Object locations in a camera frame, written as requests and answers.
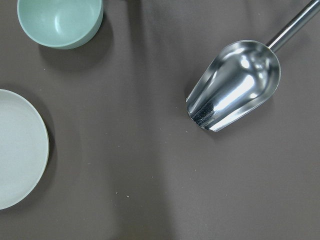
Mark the mint green bowl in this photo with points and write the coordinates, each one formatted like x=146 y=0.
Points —
x=60 y=24

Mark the steel scoop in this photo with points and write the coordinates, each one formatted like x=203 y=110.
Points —
x=243 y=76

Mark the cream round plate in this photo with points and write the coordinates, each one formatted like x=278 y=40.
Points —
x=24 y=148

